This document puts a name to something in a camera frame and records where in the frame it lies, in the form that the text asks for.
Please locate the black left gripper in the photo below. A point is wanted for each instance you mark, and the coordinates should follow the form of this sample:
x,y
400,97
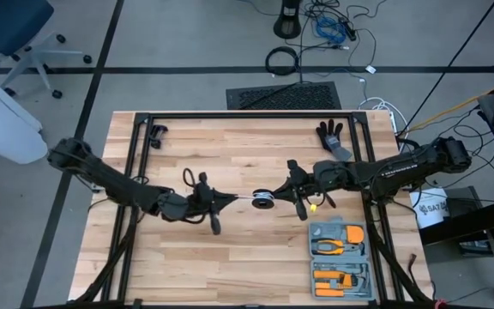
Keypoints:
x,y
202,201

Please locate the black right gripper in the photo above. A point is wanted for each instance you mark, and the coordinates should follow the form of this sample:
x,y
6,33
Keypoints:
x,y
305,186

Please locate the black power strip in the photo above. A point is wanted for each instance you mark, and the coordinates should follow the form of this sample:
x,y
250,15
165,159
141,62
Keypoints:
x,y
350,31

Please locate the blue office chair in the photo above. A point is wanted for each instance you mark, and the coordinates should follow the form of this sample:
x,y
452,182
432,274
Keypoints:
x,y
7,21

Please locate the short orange black tool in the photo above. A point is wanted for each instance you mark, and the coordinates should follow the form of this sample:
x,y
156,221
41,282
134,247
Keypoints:
x,y
337,284

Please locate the black diagonal support pole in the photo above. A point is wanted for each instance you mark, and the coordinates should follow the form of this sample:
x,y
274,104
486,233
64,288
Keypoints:
x,y
447,68

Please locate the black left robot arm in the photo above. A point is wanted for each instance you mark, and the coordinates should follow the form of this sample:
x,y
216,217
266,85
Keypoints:
x,y
101,173

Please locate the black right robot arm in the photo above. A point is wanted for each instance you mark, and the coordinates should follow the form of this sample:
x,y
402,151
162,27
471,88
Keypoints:
x,y
401,171

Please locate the grey plastic tool case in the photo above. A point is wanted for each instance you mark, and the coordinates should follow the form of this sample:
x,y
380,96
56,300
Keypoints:
x,y
341,261

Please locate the black floor grate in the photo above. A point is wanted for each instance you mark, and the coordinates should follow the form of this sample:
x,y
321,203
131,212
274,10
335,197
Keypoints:
x,y
315,96

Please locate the white plastic bin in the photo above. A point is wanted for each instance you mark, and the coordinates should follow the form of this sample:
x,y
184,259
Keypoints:
x,y
2,124

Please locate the black round stand base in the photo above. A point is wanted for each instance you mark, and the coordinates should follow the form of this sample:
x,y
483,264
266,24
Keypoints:
x,y
287,26

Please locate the black box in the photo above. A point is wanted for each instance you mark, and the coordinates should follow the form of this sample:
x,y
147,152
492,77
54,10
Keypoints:
x,y
461,201

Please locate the small black clamp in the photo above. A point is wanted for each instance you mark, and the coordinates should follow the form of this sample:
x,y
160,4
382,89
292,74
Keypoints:
x,y
157,135

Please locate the black side desk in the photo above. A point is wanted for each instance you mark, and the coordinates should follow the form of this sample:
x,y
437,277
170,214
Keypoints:
x,y
465,223

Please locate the black aluminium table frame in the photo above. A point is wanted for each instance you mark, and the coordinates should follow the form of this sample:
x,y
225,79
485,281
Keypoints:
x,y
251,115

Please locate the black grey work glove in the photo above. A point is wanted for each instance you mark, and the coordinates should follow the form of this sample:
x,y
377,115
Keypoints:
x,y
330,139

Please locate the small white adapter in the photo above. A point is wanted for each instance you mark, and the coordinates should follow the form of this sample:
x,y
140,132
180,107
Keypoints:
x,y
371,69

